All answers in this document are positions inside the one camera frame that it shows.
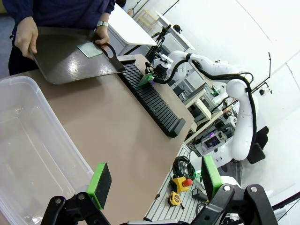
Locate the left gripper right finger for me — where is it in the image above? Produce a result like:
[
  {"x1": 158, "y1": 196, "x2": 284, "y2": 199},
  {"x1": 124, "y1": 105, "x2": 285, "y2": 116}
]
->
[{"x1": 192, "y1": 154, "x2": 279, "y2": 225}]

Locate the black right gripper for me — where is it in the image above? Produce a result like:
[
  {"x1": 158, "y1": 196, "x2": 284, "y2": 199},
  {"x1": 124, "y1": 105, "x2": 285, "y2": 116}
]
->
[{"x1": 145, "y1": 64, "x2": 168, "y2": 82}]

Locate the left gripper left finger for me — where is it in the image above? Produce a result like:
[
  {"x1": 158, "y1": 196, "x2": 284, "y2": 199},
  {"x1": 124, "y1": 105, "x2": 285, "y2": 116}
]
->
[{"x1": 41, "y1": 162, "x2": 113, "y2": 225}]

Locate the dark brown serving tray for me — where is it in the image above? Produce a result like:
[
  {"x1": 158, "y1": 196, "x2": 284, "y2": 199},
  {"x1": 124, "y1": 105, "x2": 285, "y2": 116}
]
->
[{"x1": 28, "y1": 26, "x2": 127, "y2": 85}]

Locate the person's right forearm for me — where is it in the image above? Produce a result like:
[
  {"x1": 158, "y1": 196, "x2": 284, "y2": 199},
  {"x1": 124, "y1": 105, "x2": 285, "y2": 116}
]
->
[{"x1": 2, "y1": 0, "x2": 34, "y2": 24}]

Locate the person's left hand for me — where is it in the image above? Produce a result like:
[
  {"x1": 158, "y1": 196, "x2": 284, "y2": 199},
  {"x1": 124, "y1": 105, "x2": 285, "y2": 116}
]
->
[{"x1": 94, "y1": 25, "x2": 110, "y2": 45}]

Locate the person's right hand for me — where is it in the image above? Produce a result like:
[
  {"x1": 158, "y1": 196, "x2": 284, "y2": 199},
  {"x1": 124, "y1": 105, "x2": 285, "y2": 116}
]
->
[{"x1": 14, "y1": 16, "x2": 39, "y2": 59}]

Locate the small black device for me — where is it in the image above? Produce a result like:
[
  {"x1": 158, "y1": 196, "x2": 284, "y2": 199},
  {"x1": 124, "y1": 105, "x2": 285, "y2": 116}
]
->
[{"x1": 191, "y1": 188, "x2": 208, "y2": 201}]

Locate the black slotted PCB rack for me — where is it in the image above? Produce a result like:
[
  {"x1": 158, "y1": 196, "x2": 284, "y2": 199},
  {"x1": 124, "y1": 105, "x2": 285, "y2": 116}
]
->
[{"x1": 116, "y1": 59, "x2": 187, "y2": 138}]

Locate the yellow emergency stop button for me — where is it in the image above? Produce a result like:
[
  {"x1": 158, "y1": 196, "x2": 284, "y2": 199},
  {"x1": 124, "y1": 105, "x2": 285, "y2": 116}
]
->
[{"x1": 172, "y1": 177, "x2": 194, "y2": 194}]

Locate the yellow tape measure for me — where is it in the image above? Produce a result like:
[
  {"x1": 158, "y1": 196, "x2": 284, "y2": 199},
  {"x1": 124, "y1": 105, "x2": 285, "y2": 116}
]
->
[{"x1": 167, "y1": 191, "x2": 185, "y2": 210}]

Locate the white table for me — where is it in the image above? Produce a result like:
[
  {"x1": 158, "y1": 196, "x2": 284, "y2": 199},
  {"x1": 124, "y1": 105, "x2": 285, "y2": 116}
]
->
[{"x1": 106, "y1": 2, "x2": 158, "y2": 56}]

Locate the white equipment cart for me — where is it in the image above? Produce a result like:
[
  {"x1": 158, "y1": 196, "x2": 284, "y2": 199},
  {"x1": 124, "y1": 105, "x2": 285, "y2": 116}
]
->
[{"x1": 182, "y1": 82, "x2": 235, "y2": 156}]

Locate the clear plastic storage box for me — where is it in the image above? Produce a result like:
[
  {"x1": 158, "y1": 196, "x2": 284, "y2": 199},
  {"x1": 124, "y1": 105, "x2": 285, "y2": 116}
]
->
[{"x1": 0, "y1": 75, "x2": 94, "y2": 225}]

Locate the person in purple jacket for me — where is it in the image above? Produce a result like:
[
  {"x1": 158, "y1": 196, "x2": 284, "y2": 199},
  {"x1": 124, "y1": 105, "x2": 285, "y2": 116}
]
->
[{"x1": 2, "y1": 0, "x2": 117, "y2": 76}]

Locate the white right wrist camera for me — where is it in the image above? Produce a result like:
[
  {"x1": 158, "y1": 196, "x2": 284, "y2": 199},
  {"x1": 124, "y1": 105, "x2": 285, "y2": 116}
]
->
[{"x1": 156, "y1": 53, "x2": 174, "y2": 65}]

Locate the black camera tripod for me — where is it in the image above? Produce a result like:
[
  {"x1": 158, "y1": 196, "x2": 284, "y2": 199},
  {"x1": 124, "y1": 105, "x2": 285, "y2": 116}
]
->
[{"x1": 144, "y1": 24, "x2": 172, "y2": 71}]

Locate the coiled black cable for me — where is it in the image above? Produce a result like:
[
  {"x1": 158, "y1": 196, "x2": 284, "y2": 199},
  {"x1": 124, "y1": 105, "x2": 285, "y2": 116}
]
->
[{"x1": 172, "y1": 155, "x2": 196, "y2": 180}]

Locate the white wall shelf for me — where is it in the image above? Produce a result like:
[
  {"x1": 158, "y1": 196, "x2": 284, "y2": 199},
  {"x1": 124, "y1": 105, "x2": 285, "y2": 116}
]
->
[{"x1": 156, "y1": 11, "x2": 196, "y2": 51}]

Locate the aluminium base plate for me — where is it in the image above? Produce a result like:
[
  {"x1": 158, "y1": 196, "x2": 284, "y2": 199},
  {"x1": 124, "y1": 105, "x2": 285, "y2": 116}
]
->
[{"x1": 142, "y1": 140, "x2": 211, "y2": 223}]

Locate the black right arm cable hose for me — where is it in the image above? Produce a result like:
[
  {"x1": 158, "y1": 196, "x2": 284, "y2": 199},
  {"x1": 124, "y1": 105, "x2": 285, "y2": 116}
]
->
[{"x1": 154, "y1": 52, "x2": 258, "y2": 150}]

